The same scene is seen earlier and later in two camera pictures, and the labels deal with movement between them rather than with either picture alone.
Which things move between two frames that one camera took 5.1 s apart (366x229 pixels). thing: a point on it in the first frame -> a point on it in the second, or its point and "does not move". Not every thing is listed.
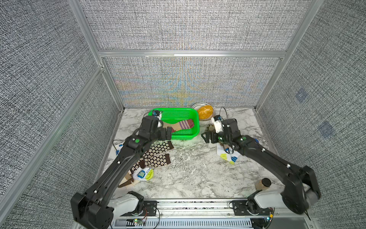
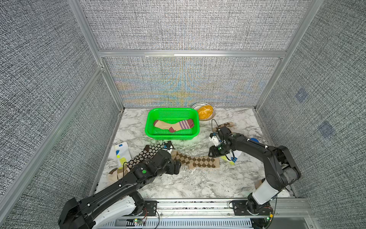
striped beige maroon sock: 188,124 does not move
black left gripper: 163,136 -> 172,170
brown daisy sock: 158,149 does not move
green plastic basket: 172,115 does not move
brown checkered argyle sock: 211,128 -> 197,161
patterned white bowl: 198,105 does not move
